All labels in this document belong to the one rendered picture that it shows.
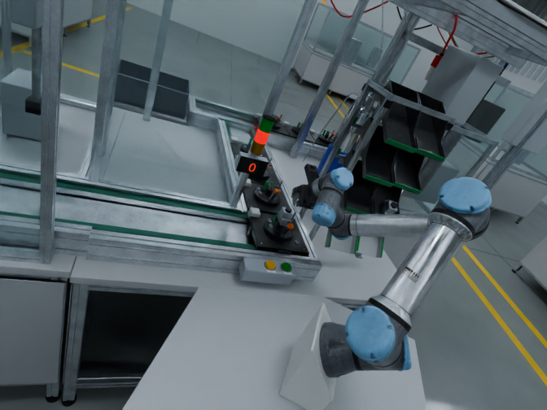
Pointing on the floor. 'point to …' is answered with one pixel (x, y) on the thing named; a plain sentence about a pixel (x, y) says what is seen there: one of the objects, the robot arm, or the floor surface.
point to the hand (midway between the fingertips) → (295, 195)
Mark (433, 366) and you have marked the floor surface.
